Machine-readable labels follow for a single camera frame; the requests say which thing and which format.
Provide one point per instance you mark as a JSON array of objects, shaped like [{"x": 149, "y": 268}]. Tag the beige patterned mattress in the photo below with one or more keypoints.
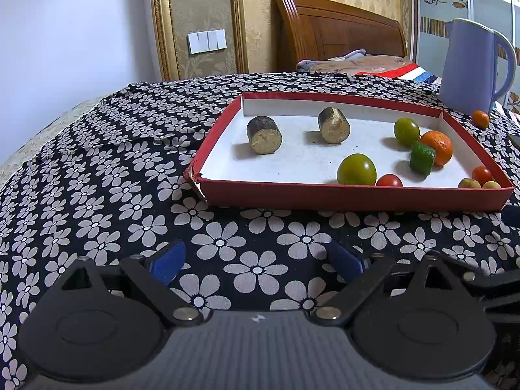
[{"x": 40, "y": 134}]

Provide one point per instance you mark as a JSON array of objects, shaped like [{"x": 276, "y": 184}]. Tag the black floral tablecloth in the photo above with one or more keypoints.
[{"x": 101, "y": 170}]

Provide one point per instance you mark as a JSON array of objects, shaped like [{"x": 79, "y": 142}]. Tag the small pale grape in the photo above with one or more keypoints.
[
  {"x": 491, "y": 185},
  {"x": 469, "y": 183}
]

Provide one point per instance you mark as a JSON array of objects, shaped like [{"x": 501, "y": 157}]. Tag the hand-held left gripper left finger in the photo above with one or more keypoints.
[{"x": 168, "y": 262}]

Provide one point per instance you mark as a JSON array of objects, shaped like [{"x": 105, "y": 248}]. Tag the green bumpy fruit chunk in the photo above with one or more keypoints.
[{"x": 422, "y": 158}]

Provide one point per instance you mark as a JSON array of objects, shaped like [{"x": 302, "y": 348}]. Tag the red cardboard box tray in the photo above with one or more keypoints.
[{"x": 300, "y": 158}]

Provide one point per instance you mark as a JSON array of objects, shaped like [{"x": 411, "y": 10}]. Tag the small orange kumquat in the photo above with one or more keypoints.
[{"x": 480, "y": 118}]

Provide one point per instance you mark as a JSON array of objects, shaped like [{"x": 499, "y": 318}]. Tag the orange mandarin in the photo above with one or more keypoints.
[{"x": 440, "y": 144}]

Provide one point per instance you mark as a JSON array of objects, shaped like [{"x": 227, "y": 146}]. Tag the striped pillow bedding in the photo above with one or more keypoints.
[{"x": 365, "y": 66}]

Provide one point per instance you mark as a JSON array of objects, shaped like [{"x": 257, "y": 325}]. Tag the notched sugarcane piece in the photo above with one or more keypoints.
[{"x": 334, "y": 126}]

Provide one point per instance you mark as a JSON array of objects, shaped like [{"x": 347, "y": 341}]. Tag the red cherry tomato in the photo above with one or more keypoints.
[
  {"x": 388, "y": 180},
  {"x": 482, "y": 174}
]

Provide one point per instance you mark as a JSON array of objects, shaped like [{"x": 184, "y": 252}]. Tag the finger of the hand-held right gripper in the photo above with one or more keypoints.
[
  {"x": 499, "y": 284},
  {"x": 512, "y": 214}
]

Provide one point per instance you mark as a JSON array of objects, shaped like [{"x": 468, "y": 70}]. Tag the green tomato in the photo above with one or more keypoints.
[
  {"x": 406, "y": 131},
  {"x": 356, "y": 169}
]

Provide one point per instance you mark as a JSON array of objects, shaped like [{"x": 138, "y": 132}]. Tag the wooden bed headboard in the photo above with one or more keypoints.
[{"x": 337, "y": 28}]

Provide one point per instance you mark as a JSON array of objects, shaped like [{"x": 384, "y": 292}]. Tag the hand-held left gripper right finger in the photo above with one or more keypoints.
[{"x": 347, "y": 260}]

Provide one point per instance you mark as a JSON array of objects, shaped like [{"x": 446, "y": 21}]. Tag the dark sugarcane piece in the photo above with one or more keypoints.
[{"x": 264, "y": 134}]

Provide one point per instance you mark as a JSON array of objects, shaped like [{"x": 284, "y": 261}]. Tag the black phone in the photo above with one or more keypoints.
[{"x": 515, "y": 139}]

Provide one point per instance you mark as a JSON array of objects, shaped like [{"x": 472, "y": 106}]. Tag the white wall switch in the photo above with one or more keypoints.
[{"x": 206, "y": 41}]

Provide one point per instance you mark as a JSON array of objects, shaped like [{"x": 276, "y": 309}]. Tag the grey blue cloth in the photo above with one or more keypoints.
[{"x": 353, "y": 54}]

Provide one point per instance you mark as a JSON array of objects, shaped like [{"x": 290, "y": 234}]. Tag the purple electric kettle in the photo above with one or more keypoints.
[{"x": 467, "y": 65}]

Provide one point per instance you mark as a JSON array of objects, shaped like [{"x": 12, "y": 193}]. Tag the sliding door wardrobe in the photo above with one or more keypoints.
[{"x": 430, "y": 8}]

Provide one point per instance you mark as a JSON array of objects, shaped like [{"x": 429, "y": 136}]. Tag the gold wall moulding strip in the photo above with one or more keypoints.
[
  {"x": 237, "y": 20},
  {"x": 164, "y": 24}
]

